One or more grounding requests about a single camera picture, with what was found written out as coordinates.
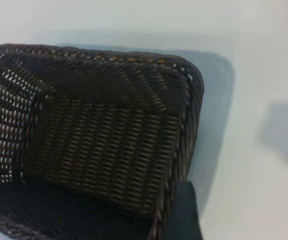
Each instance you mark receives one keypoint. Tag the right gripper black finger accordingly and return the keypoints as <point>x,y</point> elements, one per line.
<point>186,215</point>

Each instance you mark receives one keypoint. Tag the dark brown woven basket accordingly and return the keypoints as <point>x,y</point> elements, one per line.
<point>96,137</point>

